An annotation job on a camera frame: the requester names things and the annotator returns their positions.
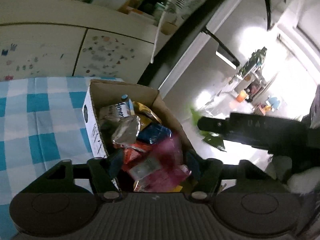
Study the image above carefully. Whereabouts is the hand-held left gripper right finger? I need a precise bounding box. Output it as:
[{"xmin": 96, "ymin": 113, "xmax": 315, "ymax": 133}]
[{"xmin": 186, "ymin": 150, "xmax": 288, "ymax": 202}]

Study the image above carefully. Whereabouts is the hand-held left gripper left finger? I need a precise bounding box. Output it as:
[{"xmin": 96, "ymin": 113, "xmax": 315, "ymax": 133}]
[{"xmin": 16, "ymin": 150, "xmax": 124, "ymax": 202}]

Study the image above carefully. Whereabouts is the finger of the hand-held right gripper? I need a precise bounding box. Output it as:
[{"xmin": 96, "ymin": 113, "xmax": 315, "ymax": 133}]
[{"xmin": 197, "ymin": 116, "xmax": 231, "ymax": 132}]

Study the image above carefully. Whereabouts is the green snack packet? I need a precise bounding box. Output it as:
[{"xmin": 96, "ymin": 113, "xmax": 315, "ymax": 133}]
[{"xmin": 190, "ymin": 107, "xmax": 227, "ymax": 153}]

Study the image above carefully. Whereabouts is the purple snack packet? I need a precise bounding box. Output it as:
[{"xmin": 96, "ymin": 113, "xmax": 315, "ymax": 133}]
[{"xmin": 130, "ymin": 134, "xmax": 192, "ymax": 193}]

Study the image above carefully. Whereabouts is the gold snack packet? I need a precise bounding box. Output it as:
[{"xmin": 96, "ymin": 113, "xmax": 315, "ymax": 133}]
[{"xmin": 132, "ymin": 102, "xmax": 162, "ymax": 127}]

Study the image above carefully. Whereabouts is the cardboard box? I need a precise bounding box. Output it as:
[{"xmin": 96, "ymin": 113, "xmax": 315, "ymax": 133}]
[{"xmin": 82, "ymin": 79, "xmax": 198, "ymax": 193}]

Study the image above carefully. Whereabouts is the person's right hand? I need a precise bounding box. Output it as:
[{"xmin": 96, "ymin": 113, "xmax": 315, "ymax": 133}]
[{"xmin": 265, "ymin": 155, "xmax": 320, "ymax": 195}]

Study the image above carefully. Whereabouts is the orange snack packet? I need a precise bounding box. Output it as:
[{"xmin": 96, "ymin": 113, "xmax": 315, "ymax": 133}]
[{"xmin": 122, "ymin": 142, "xmax": 150, "ymax": 172}]

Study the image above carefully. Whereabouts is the blue container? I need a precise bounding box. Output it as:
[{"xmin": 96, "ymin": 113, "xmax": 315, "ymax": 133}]
[{"xmin": 267, "ymin": 96, "xmax": 282, "ymax": 110}]

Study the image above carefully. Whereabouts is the silver snack packet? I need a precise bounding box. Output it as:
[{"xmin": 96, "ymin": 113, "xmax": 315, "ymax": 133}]
[{"xmin": 111, "ymin": 116, "xmax": 140, "ymax": 150}]

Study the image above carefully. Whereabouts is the orange container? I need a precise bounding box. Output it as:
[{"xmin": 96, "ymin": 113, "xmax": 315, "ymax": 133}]
[{"xmin": 235, "ymin": 90, "xmax": 249, "ymax": 103}]

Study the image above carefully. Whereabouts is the blue snack packet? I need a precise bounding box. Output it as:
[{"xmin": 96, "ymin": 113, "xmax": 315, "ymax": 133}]
[{"xmin": 137, "ymin": 125, "xmax": 173, "ymax": 145}]

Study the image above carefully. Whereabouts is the brown snack packet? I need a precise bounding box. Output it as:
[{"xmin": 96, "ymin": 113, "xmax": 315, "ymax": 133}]
[{"xmin": 99, "ymin": 105, "xmax": 120, "ymax": 125}]

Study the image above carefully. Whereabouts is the shelf rack with plants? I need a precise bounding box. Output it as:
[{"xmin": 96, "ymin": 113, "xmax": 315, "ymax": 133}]
[{"xmin": 225, "ymin": 46, "xmax": 278, "ymax": 110}]

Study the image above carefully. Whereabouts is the blue white checkered tablecloth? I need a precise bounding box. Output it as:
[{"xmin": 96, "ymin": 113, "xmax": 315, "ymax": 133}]
[{"xmin": 0, "ymin": 76, "xmax": 125, "ymax": 233}]

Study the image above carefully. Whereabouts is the leaf print panel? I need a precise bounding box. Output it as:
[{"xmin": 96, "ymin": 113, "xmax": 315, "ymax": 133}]
[{"xmin": 160, "ymin": 0, "xmax": 230, "ymax": 35}]

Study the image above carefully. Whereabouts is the cream cabinet with stickers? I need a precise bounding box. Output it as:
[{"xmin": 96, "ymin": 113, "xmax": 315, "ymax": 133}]
[{"xmin": 0, "ymin": 0, "xmax": 180, "ymax": 80}]

